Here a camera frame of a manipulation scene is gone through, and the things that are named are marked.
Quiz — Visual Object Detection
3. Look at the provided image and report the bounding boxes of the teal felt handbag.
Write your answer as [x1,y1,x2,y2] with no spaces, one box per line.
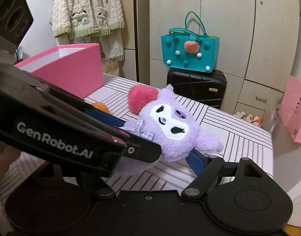
[161,11,219,73]

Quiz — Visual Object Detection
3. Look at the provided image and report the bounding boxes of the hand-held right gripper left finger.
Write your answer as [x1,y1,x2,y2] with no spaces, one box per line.
[77,173,118,199]

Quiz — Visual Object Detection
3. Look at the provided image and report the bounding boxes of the clear plastic bag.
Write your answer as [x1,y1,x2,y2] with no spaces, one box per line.
[264,103,282,134]

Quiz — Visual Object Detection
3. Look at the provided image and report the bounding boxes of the cream fleece jacket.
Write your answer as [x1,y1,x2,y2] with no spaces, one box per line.
[51,0,125,61]

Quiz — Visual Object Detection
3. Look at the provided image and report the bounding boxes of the pink cardboard box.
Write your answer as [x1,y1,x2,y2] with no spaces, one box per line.
[15,43,104,99]

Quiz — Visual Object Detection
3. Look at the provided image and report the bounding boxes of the white plastic bag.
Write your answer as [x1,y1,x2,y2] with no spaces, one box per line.
[14,46,24,63]

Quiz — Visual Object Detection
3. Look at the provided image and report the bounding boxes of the pink paper bag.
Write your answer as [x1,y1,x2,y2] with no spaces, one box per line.
[279,70,301,144]

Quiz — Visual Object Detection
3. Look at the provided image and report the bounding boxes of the orange plush ball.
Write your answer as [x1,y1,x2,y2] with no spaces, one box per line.
[92,102,109,114]

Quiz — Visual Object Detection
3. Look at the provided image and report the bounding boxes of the white orange flower decoration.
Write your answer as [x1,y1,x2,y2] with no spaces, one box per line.
[233,112,264,126]

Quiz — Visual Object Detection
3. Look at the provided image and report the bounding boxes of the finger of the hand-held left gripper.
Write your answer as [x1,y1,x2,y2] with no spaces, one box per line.
[42,84,132,138]
[120,137,162,164]

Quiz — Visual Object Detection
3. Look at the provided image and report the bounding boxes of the red fluffy pom-pom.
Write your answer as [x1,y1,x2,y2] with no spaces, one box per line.
[127,85,159,115]

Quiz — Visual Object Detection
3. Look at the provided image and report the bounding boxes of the beige wardrobe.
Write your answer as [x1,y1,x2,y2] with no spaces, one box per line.
[123,0,301,118]

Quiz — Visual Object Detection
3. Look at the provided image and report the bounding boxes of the black suitcase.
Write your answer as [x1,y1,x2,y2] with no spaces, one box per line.
[166,67,227,110]

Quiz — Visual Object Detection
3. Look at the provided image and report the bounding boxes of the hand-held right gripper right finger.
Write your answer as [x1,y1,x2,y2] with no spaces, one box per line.
[181,150,263,198]

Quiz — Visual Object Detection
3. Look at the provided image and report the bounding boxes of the striped bed sheet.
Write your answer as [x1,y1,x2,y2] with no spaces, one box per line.
[0,73,274,199]

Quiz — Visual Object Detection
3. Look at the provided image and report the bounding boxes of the purple plush toy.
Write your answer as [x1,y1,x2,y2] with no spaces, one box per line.
[111,84,223,175]

